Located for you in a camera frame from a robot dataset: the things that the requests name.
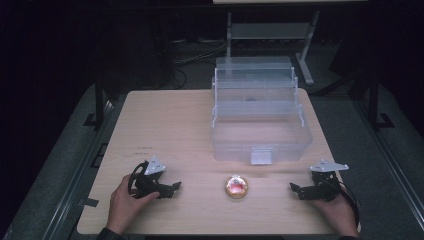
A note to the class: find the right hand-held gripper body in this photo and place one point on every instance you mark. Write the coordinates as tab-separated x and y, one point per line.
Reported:
323	181

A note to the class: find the person's left hand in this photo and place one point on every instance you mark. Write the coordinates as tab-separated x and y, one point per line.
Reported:
125	206

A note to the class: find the clear plastic tiered storage box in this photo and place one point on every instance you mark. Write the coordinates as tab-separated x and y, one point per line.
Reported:
260	110

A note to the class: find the grey metal stand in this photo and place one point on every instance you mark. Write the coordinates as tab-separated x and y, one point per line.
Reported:
271	30

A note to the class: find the metal frame rail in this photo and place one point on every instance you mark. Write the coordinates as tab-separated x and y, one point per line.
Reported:
80	166
390	156

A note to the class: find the round gold-rimmed red tin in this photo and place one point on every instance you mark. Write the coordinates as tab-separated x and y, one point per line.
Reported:
236	187

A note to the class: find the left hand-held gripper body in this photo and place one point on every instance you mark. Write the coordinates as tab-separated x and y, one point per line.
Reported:
154	166

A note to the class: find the strip of black tape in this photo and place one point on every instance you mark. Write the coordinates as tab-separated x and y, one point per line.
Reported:
90	202

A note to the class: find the black frame post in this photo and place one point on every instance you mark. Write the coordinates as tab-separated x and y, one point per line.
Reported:
99	100
373	100

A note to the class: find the person's right hand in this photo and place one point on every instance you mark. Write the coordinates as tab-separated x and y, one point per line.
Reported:
338	213

